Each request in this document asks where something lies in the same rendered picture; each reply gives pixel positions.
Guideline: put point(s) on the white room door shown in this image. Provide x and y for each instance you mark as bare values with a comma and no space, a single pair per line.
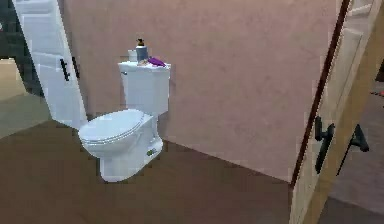
50,60

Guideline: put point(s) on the white toilet paper roll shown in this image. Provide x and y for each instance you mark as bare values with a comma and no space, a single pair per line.
132,55

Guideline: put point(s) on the grey soap dispenser bottle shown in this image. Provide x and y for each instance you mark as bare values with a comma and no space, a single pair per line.
141,52

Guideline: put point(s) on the purple cloth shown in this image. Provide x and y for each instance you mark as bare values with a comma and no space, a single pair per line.
156,61

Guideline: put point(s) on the beige wooden room door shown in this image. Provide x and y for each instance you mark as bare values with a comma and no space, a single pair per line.
336,110

